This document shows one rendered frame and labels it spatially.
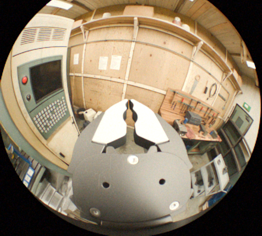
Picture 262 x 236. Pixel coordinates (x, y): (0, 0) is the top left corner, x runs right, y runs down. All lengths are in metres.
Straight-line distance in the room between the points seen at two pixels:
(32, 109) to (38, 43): 0.50
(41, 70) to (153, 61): 1.59
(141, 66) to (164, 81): 0.54
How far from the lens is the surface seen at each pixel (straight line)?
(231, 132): 3.73
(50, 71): 0.78
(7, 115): 0.32
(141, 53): 1.56
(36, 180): 1.17
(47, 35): 0.84
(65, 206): 1.05
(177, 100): 1.72
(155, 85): 1.58
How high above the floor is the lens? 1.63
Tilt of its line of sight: 31 degrees down
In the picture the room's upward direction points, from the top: 12 degrees clockwise
